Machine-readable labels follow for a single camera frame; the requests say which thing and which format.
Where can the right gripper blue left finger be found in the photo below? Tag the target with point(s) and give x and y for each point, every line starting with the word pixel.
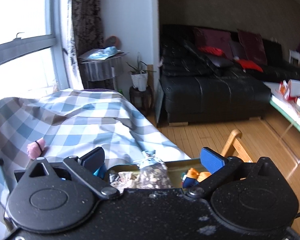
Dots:
pixel 93 160

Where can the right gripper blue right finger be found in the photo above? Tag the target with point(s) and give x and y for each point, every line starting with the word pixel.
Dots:
pixel 212 160

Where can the patterned drawstring pouch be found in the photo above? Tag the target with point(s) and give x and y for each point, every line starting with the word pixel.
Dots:
pixel 153 172

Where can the navy orange soft toy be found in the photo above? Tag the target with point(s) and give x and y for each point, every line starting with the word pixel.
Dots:
pixel 192 177

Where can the beige fuzzy cloth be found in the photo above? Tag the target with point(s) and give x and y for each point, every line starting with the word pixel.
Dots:
pixel 124 180

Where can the wooden chair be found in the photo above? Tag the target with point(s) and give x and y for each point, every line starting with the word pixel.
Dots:
pixel 234 146

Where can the teal rimmed tray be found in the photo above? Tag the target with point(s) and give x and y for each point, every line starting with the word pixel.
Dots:
pixel 175 169

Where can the checkered bed cover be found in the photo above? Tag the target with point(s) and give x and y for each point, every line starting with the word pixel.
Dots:
pixel 74 122

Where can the pink rolled cloth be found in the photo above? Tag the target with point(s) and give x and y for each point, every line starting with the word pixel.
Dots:
pixel 36 148

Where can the dark round stool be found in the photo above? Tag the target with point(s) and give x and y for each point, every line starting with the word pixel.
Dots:
pixel 143 101

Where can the green glass coffee table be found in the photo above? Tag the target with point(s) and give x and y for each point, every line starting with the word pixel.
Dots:
pixel 284 118

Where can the black leather sofa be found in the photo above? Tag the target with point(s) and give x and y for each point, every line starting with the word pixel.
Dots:
pixel 200 80

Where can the grey draped side table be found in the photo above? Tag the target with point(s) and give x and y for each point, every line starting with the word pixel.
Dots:
pixel 94 70

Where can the white potted plant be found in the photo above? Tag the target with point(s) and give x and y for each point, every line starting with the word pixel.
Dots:
pixel 139 73

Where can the red cushion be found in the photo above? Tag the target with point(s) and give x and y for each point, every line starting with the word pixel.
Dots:
pixel 249 65

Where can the dark red pillow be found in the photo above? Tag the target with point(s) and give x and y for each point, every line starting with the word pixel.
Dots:
pixel 253 46

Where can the patterned curtain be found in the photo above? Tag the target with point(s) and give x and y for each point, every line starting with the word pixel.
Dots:
pixel 87 25

